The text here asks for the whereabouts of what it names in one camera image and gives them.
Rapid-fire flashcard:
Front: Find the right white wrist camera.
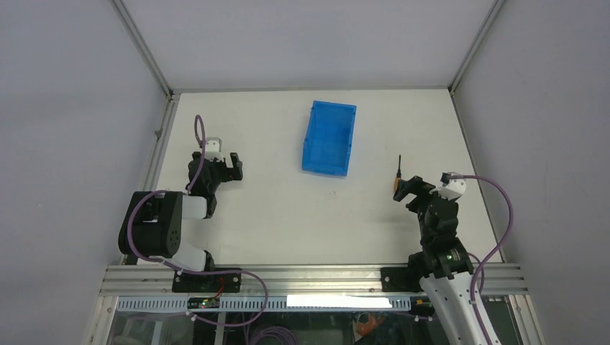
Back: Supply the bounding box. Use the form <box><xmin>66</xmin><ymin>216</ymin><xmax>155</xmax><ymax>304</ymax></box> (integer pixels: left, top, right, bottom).
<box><xmin>438</xmin><ymin>172</ymin><xmax>467</xmax><ymax>201</ymax></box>

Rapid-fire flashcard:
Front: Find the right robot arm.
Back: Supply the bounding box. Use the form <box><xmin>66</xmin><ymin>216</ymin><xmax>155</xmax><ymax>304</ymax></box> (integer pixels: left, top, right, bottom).
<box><xmin>393</xmin><ymin>173</ymin><xmax>501</xmax><ymax>344</ymax></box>

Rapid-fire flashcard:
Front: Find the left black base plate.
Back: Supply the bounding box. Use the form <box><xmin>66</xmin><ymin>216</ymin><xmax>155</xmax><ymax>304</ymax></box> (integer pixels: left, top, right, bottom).
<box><xmin>171</xmin><ymin>269</ymin><xmax>242</xmax><ymax>294</ymax></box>

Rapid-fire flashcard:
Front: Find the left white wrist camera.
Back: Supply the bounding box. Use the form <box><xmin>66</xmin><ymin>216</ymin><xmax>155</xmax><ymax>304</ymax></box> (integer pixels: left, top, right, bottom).
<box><xmin>204</xmin><ymin>137</ymin><xmax>224</xmax><ymax>162</ymax></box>

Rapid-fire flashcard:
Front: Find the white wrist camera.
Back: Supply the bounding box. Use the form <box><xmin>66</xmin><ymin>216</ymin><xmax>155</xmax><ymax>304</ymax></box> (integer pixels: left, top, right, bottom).
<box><xmin>438</xmin><ymin>172</ymin><xmax>467</xmax><ymax>201</ymax></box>
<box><xmin>204</xmin><ymin>137</ymin><xmax>224</xmax><ymax>162</ymax></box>

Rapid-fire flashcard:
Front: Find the aluminium front rail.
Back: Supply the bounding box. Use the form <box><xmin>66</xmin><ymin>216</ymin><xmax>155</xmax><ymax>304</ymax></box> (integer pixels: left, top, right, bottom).
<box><xmin>99</xmin><ymin>263</ymin><xmax>529</xmax><ymax>298</ymax></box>

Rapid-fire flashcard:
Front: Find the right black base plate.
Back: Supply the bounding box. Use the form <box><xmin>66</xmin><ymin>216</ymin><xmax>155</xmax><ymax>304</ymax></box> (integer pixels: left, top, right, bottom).
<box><xmin>380</xmin><ymin>267</ymin><xmax>423</xmax><ymax>293</ymax></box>

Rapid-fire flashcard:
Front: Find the orange object below table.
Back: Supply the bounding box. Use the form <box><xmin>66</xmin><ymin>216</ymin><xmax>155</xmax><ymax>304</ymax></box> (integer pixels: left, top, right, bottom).
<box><xmin>355</xmin><ymin>313</ymin><xmax>385</xmax><ymax>336</ymax></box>

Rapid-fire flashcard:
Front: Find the slotted grey cable duct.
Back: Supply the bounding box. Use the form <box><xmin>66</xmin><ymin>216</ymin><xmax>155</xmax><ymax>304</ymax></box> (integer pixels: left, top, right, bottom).
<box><xmin>117</xmin><ymin>294</ymin><xmax>411</xmax><ymax>313</ymax></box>

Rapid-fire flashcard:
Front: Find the orange handled screwdriver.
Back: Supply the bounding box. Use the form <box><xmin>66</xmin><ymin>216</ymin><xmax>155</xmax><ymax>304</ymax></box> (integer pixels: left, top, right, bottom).
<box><xmin>393</xmin><ymin>155</ymin><xmax>401</xmax><ymax>193</ymax></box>

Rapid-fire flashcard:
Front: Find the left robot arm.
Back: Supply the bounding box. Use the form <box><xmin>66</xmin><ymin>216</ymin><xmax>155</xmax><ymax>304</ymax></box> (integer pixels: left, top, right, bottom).
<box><xmin>118</xmin><ymin>152</ymin><xmax>243</xmax><ymax>292</ymax></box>

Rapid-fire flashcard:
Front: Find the purple cable coil below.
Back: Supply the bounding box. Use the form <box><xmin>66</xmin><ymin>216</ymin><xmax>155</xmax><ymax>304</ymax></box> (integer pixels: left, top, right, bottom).
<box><xmin>247</xmin><ymin>326</ymin><xmax>299</xmax><ymax>345</ymax></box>

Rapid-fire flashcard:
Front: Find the blue plastic bin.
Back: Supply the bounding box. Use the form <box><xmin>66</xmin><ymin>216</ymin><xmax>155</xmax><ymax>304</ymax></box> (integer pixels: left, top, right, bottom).
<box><xmin>301</xmin><ymin>101</ymin><xmax>357</xmax><ymax>177</ymax></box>

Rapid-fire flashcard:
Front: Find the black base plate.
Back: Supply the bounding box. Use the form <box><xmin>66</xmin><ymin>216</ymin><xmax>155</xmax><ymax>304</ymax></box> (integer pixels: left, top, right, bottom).
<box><xmin>380</xmin><ymin>267</ymin><xmax>423</xmax><ymax>293</ymax></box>
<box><xmin>171</xmin><ymin>269</ymin><xmax>242</xmax><ymax>294</ymax></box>

